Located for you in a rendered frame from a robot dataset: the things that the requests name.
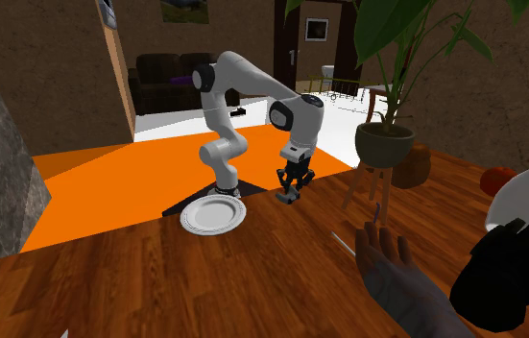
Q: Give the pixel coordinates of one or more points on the grey framed wall picture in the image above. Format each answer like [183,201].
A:
[107,11]

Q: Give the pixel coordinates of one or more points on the dark brown sofa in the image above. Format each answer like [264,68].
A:
[156,82]

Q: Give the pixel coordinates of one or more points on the white round plate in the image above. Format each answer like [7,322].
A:
[212,215]

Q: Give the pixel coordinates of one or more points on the white vase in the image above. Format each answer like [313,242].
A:
[526,196]

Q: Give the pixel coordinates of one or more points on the small blue hook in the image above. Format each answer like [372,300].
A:
[377,213]

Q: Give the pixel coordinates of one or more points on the black bulky object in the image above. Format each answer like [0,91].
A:
[512,281]

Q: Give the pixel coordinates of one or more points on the dark door frame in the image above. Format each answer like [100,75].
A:
[286,51]

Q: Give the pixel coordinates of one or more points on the thin silver stick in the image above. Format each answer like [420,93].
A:
[342,244]

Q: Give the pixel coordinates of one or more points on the dark hand figure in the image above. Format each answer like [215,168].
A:
[395,285]

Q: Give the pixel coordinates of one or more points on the small wooden side table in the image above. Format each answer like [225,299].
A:
[376,96]

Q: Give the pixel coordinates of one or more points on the white framed dark wall picture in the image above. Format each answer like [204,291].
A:
[316,29]

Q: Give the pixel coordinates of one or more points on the green plant in grey pot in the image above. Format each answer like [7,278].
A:
[383,145]

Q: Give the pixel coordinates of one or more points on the wooden stool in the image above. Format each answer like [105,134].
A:
[387,187]

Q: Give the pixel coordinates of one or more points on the green landscape wall picture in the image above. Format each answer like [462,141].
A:
[184,10]

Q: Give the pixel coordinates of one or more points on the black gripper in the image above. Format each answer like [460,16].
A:
[298,171]

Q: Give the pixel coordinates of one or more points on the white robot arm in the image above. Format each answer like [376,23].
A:
[258,82]

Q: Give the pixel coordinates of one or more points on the red orange fruit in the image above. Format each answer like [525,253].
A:
[495,180]

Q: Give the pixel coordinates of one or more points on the golden railing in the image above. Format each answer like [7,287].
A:
[334,85]

